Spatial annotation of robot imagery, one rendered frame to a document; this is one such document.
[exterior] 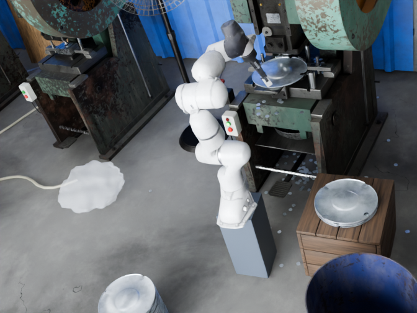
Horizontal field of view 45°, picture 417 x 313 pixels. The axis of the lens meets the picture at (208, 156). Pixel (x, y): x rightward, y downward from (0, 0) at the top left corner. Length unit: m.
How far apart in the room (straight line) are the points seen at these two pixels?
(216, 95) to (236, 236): 0.83
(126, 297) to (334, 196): 1.11
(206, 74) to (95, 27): 1.55
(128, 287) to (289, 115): 1.20
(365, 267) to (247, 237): 0.60
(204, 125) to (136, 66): 2.10
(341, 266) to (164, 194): 1.54
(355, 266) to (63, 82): 2.41
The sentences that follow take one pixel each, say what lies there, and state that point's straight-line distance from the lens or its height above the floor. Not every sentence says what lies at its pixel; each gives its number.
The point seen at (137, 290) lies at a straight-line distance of 2.57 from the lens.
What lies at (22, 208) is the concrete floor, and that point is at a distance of 3.88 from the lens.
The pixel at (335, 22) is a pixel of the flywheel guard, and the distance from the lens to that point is 2.11.
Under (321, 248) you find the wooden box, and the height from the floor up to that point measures 0.25.
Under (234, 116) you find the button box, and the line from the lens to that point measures 2.73.
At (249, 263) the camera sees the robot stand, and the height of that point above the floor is 0.11.
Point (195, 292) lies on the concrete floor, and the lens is 2.77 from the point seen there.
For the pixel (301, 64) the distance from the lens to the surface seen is 2.72.
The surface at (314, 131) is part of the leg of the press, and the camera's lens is 2.60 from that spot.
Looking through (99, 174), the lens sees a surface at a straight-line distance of 3.46.
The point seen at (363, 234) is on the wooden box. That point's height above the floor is 0.35.
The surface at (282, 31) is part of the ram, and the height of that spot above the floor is 0.99.
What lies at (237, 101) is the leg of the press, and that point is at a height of 0.64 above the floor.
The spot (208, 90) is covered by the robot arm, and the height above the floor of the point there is 1.15.
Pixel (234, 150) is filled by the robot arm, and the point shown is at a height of 0.82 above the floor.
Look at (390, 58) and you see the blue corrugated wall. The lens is 3.92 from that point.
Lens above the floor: 2.15
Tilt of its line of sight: 38 degrees down
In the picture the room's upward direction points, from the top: 19 degrees counter-clockwise
